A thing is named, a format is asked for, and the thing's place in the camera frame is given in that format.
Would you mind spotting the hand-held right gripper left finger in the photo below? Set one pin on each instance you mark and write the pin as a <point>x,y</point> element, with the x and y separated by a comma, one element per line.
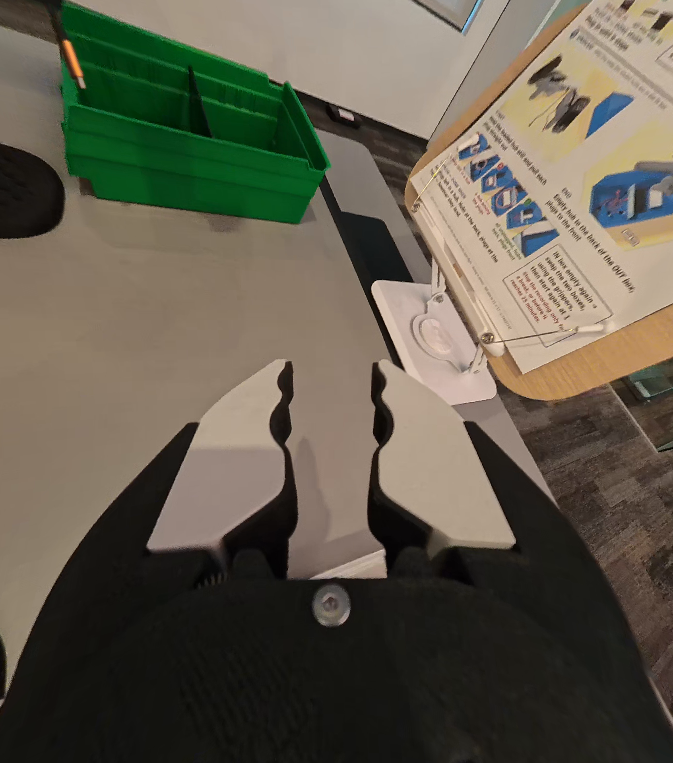
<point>229,477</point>

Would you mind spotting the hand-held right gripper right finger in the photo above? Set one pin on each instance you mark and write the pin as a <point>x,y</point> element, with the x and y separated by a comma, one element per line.
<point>437,477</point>

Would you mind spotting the green plastic bin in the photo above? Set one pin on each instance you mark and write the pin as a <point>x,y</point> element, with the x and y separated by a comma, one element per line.
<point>193,185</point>

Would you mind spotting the white stand base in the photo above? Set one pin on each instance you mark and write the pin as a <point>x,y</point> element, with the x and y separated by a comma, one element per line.
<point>399,316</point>

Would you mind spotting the instruction sheet on wooden stand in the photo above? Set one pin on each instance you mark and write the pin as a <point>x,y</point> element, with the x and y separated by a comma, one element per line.
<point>640,346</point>

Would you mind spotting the small black floor box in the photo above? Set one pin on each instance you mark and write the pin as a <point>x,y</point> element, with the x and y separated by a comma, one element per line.
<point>343,116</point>

